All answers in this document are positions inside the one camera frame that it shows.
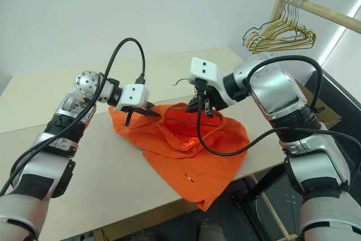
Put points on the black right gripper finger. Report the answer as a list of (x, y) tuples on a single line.
[(192, 105), (209, 108)]

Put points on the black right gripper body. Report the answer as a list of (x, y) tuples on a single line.
[(217, 98)]

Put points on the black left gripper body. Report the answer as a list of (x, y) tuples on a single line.
[(132, 108)]

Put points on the orange shorts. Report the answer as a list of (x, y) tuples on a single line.
[(175, 162)]

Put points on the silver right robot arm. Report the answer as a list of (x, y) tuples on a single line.
[(282, 88)]

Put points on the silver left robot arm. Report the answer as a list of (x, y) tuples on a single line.
[(36, 167)]

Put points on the bunch of gold hangers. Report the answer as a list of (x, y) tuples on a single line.
[(277, 30)]

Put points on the brown cardboard box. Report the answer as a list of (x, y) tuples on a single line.
[(330, 114)]

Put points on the dark rounded shape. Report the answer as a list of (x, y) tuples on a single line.
[(211, 231)]

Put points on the black flat screen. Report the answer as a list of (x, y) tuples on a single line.
[(347, 105)]

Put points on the thin wooden stick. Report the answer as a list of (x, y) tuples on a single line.
[(277, 219)]

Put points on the wooden clothes rack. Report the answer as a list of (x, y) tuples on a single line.
[(332, 15)]

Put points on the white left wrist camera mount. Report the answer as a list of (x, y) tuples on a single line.
[(135, 92)]

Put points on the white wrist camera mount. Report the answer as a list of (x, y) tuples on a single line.
[(208, 69), (135, 92)]

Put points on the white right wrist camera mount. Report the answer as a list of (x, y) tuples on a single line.
[(208, 69)]

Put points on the black metal stand frame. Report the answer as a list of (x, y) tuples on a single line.
[(265, 184)]

